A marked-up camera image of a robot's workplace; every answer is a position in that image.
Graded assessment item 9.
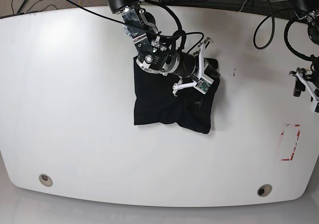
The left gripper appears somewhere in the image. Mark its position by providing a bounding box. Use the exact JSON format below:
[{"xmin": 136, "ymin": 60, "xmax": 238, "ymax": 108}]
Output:
[{"xmin": 289, "ymin": 61, "xmax": 319, "ymax": 101}]

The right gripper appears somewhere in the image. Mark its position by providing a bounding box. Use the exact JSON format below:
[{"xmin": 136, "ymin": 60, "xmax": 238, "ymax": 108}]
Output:
[{"xmin": 172, "ymin": 37, "xmax": 220, "ymax": 96}]

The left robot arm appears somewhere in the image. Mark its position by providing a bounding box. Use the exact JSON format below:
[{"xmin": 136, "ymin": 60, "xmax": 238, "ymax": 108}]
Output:
[{"xmin": 284, "ymin": 0, "xmax": 319, "ymax": 101}]

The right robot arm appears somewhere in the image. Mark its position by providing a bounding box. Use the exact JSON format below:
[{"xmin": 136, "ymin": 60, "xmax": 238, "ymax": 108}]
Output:
[{"xmin": 107, "ymin": 0, "xmax": 220, "ymax": 95}]

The red tape rectangle marking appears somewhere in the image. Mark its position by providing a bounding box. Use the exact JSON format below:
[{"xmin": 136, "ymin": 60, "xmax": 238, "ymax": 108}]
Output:
[{"xmin": 278, "ymin": 124, "xmax": 301, "ymax": 161}]

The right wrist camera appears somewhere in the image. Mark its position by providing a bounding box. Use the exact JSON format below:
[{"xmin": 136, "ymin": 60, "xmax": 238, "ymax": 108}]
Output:
[{"xmin": 194, "ymin": 78, "xmax": 212, "ymax": 95}]

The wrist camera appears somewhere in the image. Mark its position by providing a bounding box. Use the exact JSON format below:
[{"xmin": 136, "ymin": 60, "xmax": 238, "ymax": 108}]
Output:
[
  {"xmin": 194, "ymin": 78, "xmax": 212, "ymax": 95},
  {"xmin": 311, "ymin": 99, "xmax": 319, "ymax": 113}
]

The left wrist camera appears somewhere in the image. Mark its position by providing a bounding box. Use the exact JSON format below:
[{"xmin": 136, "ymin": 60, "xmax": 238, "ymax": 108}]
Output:
[{"xmin": 311, "ymin": 99, "xmax": 319, "ymax": 113}]

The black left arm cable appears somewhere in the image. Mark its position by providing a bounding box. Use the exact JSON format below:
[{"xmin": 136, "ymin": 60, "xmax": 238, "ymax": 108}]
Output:
[{"xmin": 253, "ymin": 0, "xmax": 315, "ymax": 60}]

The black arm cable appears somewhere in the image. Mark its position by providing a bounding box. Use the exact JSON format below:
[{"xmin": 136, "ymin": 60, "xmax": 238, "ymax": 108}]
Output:
[
  {"xmin": 253, "ymin": 0, "xmax": 315, "ymax": 60},
  {"xmin": 46, "ymin": 0, "xmax": 205, "ymax": 60}
]

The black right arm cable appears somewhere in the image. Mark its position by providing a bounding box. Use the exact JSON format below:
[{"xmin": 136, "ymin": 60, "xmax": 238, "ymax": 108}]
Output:
[{"xmin": 46, "ymin": 0, "xmax": 205, "ymax": 60}]

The right table cable grommet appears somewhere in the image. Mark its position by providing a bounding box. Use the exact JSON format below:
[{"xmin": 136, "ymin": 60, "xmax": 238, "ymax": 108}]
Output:
[{"xmin": 257, "ymin": 184, "xmax": 272, "ymax": 197}]

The table cable grommet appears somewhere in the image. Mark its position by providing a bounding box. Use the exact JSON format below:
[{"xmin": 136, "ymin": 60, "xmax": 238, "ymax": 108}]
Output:
[
  {"xmin": 39, "ymin": 174, "xmax": 53, "ymax": 187},
  {"xmin": 257, "ymin": 184, "xmax": 272, "ymax": 197}
]

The left table cable grommet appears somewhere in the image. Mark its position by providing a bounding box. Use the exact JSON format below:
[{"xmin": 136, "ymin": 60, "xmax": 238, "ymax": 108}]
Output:
[{"xmin": 39, "ymin": 174, "xmax": 53, "ymax": 187}]

